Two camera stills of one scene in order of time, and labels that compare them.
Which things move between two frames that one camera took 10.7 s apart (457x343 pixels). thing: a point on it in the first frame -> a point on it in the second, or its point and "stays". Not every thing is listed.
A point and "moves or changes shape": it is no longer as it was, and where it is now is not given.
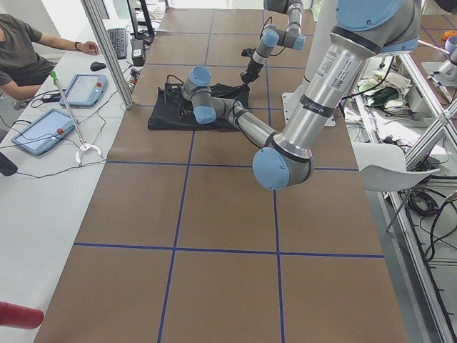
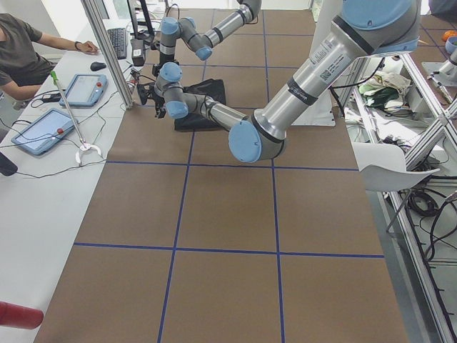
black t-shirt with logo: x=172 y=112 moves or changes shape
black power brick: x=138 y=54 stays
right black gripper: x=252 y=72 -> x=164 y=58
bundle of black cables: x=422 y=203 stays
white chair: x=383 y=166 stays
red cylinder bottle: x=19 y=316 stays
